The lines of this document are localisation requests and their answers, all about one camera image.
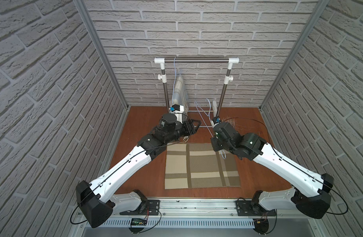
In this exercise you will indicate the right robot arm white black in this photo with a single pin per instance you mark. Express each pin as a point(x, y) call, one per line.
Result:
point(309, 192)

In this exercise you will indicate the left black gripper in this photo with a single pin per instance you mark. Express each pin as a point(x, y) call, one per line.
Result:
point(188, 127)

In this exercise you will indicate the small electronics board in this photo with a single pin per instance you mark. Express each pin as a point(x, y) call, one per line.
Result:
point(261, 226)
point(137, 225)

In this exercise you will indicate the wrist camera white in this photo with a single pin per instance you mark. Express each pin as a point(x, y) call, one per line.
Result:
point(215, 120)
point(178, 110)

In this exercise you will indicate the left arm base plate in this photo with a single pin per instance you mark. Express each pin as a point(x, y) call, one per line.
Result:
point(147, 207)

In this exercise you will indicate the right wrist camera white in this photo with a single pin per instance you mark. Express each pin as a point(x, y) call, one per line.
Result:
point(215, 120)

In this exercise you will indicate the white steel clothes rack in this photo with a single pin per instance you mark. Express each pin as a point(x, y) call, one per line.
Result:
point(180, 92)

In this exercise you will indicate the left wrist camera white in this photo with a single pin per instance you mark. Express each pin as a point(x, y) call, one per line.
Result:
point(178, 110)

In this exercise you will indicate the right small electronics board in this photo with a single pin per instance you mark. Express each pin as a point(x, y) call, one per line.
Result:
point(261, 226)

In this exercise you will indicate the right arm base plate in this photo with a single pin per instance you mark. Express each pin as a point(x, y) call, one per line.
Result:
point(247, 208)

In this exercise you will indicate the right aluminium corner post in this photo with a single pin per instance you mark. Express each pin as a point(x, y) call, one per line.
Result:
point(307, 29)

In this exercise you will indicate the aluminium corner post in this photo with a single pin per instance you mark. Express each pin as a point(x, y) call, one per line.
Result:
point(307, 29)
point(84, 14)

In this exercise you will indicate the brown beige plaid scarf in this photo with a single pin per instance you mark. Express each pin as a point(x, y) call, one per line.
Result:
point(196, 165)

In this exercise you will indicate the left aluminium corner post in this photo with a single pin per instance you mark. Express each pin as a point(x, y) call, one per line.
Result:
point(84, 14)

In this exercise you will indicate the blue cream plaid scarf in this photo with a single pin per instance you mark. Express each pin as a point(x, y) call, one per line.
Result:
point(180, 91)

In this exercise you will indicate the aluminium front rail frame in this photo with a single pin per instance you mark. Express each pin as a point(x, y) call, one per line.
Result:
point(203, 217)

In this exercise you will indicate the left small electronics board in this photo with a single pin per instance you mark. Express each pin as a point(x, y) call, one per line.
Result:
point(137, 225)

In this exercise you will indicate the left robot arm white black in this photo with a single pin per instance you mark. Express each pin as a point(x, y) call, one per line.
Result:
point(94, 197)

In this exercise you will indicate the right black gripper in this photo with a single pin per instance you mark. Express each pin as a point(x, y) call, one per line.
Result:
point(215, 142)

